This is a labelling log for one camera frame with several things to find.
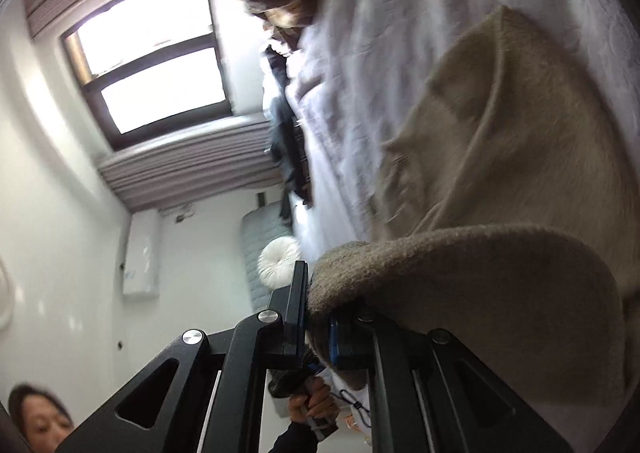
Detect dark green black garment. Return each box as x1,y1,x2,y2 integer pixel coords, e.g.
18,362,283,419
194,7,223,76
260,46,312,224

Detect person's head dark hair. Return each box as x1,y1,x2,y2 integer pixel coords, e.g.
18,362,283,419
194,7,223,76
9,384,75,453

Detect white round pleated cushion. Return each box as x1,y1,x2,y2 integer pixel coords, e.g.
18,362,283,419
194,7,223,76
257,236,302,291

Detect white wall air conditioner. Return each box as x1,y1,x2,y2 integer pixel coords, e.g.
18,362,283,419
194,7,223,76
122,210,162,298

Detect mauve pleated curtain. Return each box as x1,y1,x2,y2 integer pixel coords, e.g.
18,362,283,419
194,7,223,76
22,0,279,212

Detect grey quilted headboard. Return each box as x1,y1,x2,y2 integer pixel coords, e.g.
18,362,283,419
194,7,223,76
240,203,298,312

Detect olive brown knit sweater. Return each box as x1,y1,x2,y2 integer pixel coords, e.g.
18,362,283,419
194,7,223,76
308,7,639,452

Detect person's left hand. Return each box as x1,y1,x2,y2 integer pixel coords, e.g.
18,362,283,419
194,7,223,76
288,377,340,424

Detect window with dark frame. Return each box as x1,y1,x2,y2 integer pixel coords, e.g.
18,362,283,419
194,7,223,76
60,0,232,151

